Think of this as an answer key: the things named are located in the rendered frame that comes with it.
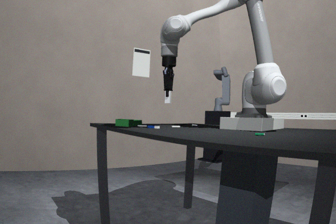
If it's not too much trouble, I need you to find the green three-compartment bin rack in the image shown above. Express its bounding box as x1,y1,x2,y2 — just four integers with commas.
115,119,142,127

